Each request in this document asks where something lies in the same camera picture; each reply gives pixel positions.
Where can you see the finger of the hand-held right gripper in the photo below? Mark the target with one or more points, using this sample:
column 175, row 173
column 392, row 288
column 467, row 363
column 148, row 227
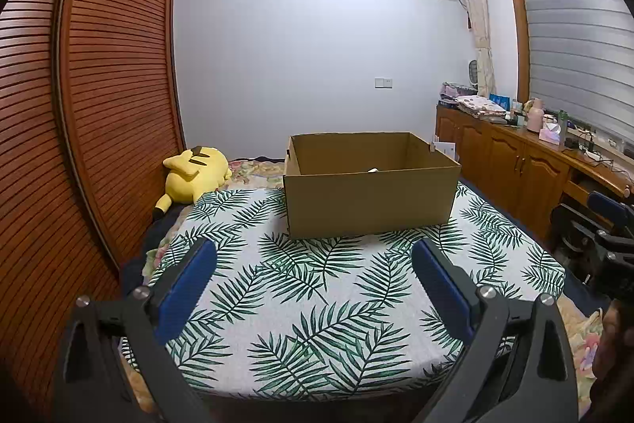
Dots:
column 584, row 235
column 607, row 205

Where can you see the small desk fan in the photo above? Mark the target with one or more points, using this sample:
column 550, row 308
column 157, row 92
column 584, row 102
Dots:
column 473, row 76

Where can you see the yellow plush toy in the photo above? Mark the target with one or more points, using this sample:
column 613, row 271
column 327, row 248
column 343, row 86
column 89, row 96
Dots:
column 193, row 175

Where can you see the green bottle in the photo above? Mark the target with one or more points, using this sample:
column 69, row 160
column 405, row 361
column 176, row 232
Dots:
column 563, row 123

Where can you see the wooden window frame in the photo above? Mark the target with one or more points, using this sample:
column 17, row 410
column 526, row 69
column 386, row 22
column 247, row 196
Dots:
column 517, row 16

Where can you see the purple folded cloth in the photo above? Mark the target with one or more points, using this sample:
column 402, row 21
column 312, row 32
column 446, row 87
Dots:
column 450, row 92

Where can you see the white power strip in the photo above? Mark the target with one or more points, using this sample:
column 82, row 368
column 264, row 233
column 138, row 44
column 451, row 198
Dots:
column 589, row 151

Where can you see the white wall switch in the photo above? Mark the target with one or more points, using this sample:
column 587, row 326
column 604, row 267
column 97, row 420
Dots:
column 384, row 82

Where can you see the green leaf print blanket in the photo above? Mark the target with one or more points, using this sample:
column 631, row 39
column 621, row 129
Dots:
column 307, row 304

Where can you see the wooden louvred wardrobe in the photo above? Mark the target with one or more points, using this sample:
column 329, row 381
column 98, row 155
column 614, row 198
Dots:
column 109, row 106

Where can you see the pink thermos jug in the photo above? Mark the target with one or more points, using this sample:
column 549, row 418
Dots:
column 534, row 118

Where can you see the person's right hand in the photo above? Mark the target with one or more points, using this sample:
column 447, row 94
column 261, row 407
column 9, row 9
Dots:
column 616, row 338

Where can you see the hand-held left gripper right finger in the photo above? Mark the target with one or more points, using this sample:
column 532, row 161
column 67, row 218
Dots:
column 441, row 299

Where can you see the floral quilt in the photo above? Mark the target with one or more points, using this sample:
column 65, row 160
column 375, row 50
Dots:
column 257, row 173

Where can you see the blue box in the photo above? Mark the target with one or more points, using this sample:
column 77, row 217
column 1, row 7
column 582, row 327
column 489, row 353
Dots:
column 499, row 101

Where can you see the brown cardboard box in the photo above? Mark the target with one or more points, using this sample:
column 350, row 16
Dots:
column 366, row 205

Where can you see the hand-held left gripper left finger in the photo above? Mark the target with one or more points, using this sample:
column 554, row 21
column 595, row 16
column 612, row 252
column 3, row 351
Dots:
column 188, row 289

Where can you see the wooden sideboard cabinet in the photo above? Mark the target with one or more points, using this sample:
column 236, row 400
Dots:
column 510, row 170

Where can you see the grey window blind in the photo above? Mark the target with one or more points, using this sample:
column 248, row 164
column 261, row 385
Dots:
column 579, row 41

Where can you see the pink tissue box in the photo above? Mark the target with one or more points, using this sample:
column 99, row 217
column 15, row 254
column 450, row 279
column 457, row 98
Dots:
column 550, row 135

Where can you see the pale floral curtain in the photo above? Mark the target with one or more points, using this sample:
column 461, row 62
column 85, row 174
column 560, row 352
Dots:
column 478, row 21

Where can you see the floral folded cloth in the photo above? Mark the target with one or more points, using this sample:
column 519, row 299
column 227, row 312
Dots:
column 483, row 107

